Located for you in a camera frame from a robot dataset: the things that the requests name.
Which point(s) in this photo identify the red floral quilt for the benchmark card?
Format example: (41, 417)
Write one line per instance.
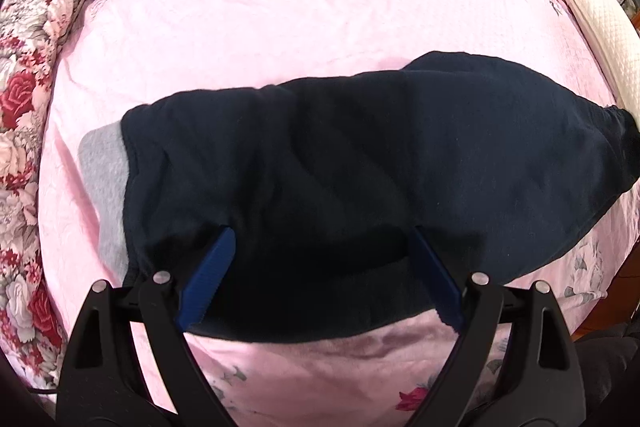
(30, 82)

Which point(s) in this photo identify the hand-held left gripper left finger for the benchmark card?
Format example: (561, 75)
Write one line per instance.
(212, 272)

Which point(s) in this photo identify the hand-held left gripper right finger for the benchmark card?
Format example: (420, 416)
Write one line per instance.
(440, 277)

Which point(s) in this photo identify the navy pants with grey cuffs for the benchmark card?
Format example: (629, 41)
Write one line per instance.
(325, 157)

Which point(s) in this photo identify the white quilted pillow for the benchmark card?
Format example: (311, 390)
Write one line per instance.
(595, 17)

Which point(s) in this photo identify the person's black jacket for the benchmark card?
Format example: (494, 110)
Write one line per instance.
(610, 367)

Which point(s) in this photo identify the pink floral bedsheet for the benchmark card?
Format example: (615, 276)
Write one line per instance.
(250, 32)

